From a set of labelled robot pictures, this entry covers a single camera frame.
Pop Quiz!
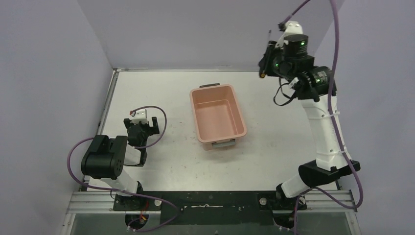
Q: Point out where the black yellow screwdriver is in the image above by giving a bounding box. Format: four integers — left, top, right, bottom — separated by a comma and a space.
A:
258, 29, 272, 78

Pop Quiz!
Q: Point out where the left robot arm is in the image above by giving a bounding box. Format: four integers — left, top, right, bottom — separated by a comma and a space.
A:
81, 71, 268, 211

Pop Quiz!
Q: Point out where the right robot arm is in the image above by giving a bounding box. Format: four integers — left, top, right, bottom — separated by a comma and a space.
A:
258, 34, 361, 210

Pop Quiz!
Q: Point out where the pink plastic bin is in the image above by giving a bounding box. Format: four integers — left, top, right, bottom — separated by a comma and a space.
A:
189, 83, 247, 151

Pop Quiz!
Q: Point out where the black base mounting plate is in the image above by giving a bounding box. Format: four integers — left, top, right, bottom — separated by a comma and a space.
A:
113, 191, 307, 228

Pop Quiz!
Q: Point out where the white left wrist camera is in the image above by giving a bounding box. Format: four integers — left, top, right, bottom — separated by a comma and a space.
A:
130, 109, 148, 124

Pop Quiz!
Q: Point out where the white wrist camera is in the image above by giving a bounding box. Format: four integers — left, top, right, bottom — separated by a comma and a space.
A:
278, 21, 303, 41
130, 109, 148, 124

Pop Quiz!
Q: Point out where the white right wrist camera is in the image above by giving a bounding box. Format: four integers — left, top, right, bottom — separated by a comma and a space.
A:
278, 21, 303, 41

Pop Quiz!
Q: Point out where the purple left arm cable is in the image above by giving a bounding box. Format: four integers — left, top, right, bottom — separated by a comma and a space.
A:
67, 105, 181, 233

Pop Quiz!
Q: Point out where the aluminium frame rail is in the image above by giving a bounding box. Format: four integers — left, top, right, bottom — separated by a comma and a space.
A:
66, 191, 163, 215

